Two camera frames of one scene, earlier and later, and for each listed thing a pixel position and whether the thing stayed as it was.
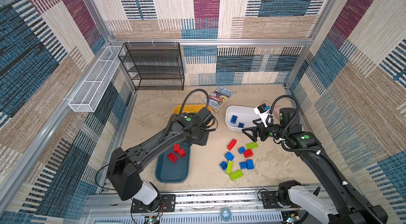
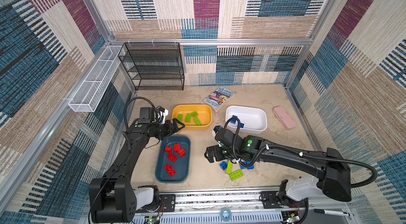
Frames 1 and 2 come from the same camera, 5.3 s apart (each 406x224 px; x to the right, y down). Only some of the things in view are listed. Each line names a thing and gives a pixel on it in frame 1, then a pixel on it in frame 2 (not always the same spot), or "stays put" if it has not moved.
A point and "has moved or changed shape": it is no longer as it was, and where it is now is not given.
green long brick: (229, 166) stays put
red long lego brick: (231, 144) has moved or changed shape
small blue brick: (223, 165) stays put
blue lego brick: (233, 119) stays put
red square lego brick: (182, 152) stays put
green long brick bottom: (236, 175) stays put
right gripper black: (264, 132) to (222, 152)
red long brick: (172, 157) stays put
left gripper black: (204, 141) to (169, 130)
